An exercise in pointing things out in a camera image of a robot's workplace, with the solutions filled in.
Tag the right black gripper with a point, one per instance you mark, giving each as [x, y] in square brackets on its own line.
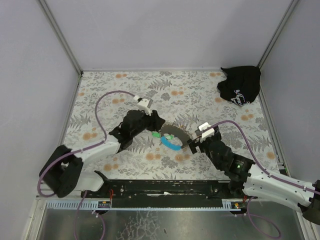
[200, 143]

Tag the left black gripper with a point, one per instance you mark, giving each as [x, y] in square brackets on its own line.
[154, 121]

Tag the blue keyring handle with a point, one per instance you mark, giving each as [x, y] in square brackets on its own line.
[165, 140]

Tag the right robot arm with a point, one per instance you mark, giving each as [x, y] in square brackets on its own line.
[249, 178]

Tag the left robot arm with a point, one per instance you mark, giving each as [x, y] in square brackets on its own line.
[62, 173]

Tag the green key tag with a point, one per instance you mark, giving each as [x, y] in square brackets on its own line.
[156, 135]

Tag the floral table mat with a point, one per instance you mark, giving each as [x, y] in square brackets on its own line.
[185, 99]

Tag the black cloth bag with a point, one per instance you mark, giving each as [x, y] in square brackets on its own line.
[241, 86]

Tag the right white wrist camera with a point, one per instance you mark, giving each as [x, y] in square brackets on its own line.
[204, 131]

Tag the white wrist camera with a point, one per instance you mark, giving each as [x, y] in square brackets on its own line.
[204, 131]
[144, 104]

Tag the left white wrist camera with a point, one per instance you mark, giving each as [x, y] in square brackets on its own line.
[144, 104]

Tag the white cable duct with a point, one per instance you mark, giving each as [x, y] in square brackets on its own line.
[107, 205]

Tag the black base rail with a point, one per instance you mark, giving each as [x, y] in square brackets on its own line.
[167, 193]

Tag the left aluminium frame post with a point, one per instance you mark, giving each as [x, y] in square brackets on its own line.
[60, 36]

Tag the aluminium frame post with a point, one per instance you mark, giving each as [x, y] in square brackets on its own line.
[60, 36]
[280, 27]

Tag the right aluminium frame post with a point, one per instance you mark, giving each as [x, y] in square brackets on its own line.
[280, 27]

